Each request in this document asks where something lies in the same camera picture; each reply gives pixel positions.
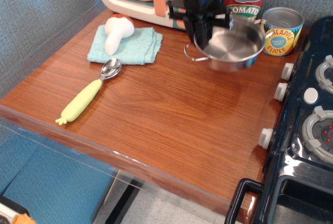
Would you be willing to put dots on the pineapple slices can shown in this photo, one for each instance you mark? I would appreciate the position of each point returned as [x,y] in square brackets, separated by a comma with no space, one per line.
[282,26]

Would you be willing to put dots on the black toy stove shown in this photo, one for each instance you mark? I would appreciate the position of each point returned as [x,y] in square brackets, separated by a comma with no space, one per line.
[297,183]

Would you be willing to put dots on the orange object at corner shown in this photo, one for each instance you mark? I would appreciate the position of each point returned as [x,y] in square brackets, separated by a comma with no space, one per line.
[23,219]

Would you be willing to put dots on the stainless steel pot with handles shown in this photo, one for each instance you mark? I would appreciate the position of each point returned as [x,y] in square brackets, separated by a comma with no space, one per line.
[230,49]

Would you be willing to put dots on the light blue folded cloth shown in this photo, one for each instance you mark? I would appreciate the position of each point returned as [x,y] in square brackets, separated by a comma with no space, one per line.
[139,49]

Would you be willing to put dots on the white plush mushroom toy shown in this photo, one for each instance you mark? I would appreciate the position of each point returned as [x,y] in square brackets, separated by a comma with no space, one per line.
[117,27]

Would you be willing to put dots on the spoon with yellow-green handle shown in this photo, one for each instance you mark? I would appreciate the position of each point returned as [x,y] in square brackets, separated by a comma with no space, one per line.
[73,110]

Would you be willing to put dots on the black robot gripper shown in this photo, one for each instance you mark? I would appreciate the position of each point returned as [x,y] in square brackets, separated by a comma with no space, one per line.
[189,10]

